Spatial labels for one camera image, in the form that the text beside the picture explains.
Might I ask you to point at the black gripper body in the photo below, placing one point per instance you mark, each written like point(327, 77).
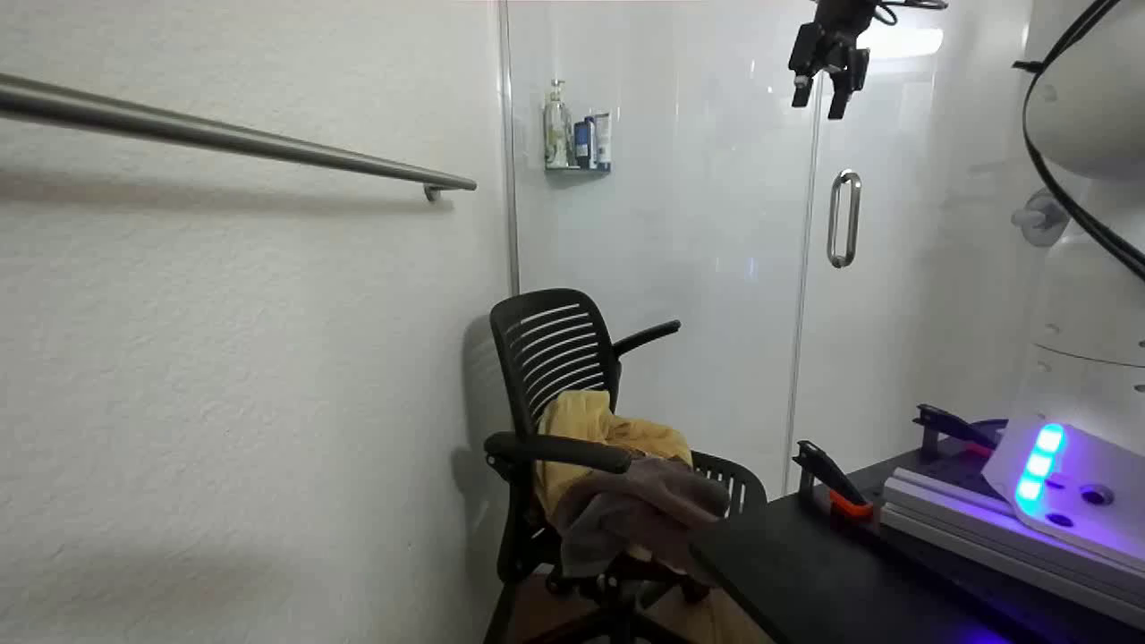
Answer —
point(838, 23)

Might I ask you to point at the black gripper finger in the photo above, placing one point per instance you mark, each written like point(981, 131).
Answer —
point(806, 70)
point(846, 83)

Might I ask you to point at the chrome door handle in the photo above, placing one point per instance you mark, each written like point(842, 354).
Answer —
point(842, 221)

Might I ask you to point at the glass shower door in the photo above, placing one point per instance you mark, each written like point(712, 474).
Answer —
point(935, 302)

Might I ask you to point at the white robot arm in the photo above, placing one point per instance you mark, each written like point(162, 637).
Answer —
point(1080, 412)

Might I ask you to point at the shower shelf caddy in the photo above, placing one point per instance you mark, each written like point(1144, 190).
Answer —
point(578, 172)

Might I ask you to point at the suction cup hook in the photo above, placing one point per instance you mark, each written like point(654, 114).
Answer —
point(1043, 221)

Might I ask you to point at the white soap bottle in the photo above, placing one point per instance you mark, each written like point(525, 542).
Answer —
point(555, 128)

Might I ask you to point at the purple-black clamp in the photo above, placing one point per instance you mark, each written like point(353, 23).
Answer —
point(979, 437)

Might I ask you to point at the orange-black clamp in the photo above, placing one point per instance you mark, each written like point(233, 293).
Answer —
point(825, 474)

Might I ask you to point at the yellow towel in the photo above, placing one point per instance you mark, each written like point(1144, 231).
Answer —
point(589, 417)

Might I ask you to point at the brown-grey cloth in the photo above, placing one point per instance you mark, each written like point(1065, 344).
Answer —
point(650, 510)

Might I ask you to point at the black mesh office chair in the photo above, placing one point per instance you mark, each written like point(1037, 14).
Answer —
point(555, 342)

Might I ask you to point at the metal towel bar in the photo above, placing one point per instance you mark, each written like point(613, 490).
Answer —
point(72, 108)

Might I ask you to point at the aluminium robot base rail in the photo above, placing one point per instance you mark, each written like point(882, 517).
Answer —
point(1081, 554)

